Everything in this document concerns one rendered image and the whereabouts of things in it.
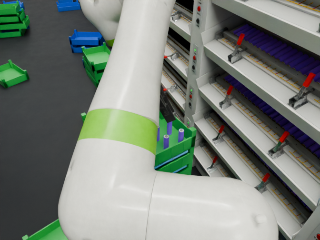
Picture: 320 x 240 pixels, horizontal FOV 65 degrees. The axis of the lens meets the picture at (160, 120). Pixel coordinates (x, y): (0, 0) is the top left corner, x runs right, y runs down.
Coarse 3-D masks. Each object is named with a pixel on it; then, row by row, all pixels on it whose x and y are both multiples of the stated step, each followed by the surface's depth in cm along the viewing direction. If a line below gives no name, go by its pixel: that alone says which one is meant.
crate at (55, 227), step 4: (56, 220) 112; (52, 224) 112; (56, 224) 113; (44, 228) 110; (48, 228) 111; (52, 228) 113; (56, 228) 115; (60, 228) 115; (36, 232) 108; (40, 232) 109; (44, 232) 111; (48, 232) 113; (52, 232) 113; (56, 232) 113; (60, 232) 113; (24, 236) 104; (32, 236) 107; (36, 236) 109; (40, 236) 111; (44, 236) 112; (48, 236) 112; (52, 236) 112; (56, 236) 112; (60, 236) 112; (64, 236) 112
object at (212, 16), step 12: (204, 0) 87; (204, 12) 89; (216, 12) 89; (228, 12) 91; (192, 24) 98; (204, 24) 91; (216, 24) 92; (192, 36) 101; (192, 48) 103; (204, 60) 100; (192, 72) 108; (204, 72) 104; (192, 84) 111; (192, 108) 118; (192, 120) 121
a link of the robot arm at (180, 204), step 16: (160, 176) 33; (176, 176) 33; (192, 176) 34; (160, 192) 30; (176, 192) 30; (192, 192) 30; (208, 192) 30; (224, 192) 30; (240, 192) 30; (256, 192) 31; (160, 208) 29; (176, 208) 29; (192, 208) 29; (208, 208) 29; (224, 208) 29; (240, 208) 29; (256, 208) 29; (160, 224) 29; (176, 224) 29; (192, 224) 28; (208, 224) 28; (224, 224) 28; (240, 224) 28; (256, 224) 28; (272, 224) 29
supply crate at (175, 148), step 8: (160, 112) 97; (160, 120) 98; (176, 120) 92; (160, 128) 95; (176, 128) 94; (184, 128) 89; (192, 128) 84; (160, 136) 92; (176, 136) 92; (184, 136) 91; (192, 136) 84; (160, 144) 88; (176, 144) 81; (184, 144) 84; (192, 144) 87; (160, 152) 79; (168, 152) 81; (176, 152) 84; (160, 160) 81
